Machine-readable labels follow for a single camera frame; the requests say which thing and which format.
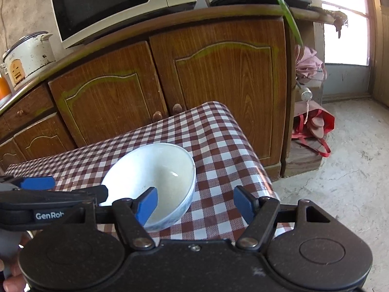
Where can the wooden drawer cabinet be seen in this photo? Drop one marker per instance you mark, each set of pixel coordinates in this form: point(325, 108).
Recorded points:
point(30, 109)

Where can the wooden crate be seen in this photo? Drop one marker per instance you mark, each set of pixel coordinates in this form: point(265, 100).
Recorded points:
point(304, 164)

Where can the person's left hand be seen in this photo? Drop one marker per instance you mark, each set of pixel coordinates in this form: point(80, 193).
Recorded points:
point(13, 284)

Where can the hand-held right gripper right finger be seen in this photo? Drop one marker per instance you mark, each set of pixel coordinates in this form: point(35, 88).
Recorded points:
point(243, 203)

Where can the grey glazed door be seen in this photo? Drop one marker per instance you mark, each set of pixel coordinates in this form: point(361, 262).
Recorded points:
point(343, 79)

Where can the red bag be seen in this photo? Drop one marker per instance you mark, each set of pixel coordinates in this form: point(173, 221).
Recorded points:
point(326, 121)

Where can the dark hanging rag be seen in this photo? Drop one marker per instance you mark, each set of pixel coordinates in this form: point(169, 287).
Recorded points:
point(339, 21)

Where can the small round white object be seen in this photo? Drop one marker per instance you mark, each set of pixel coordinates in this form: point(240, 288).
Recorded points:
point(307, 94)

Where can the orange electric kettle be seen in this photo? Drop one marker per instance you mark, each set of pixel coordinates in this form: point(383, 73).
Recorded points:
point(3, 86)

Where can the white microwave oven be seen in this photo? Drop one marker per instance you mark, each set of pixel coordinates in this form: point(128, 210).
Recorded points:
point(106, 6)

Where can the green onion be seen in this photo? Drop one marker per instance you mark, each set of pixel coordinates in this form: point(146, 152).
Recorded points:
point(290, 18)

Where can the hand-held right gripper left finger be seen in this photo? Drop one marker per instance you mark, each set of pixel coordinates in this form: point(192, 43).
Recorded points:
point(147, 206)

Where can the white rice cooker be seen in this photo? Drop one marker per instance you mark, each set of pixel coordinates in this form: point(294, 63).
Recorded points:
point(30, 60)

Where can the checkered tablecloth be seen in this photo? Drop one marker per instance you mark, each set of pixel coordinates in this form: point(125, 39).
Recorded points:
point(218, 146)

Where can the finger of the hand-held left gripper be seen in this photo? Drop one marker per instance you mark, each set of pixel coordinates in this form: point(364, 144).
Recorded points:
point(38, 183)
point(60, 196)

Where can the wooden two-door cabinet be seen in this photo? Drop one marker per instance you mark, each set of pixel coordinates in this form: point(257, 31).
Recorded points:
point(212, 97)

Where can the blue patterned white bowl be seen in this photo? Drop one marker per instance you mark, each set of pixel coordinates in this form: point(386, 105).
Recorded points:
point(152, 170)

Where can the pink cloth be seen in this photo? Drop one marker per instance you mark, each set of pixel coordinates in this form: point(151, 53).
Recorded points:
point(310, 64)

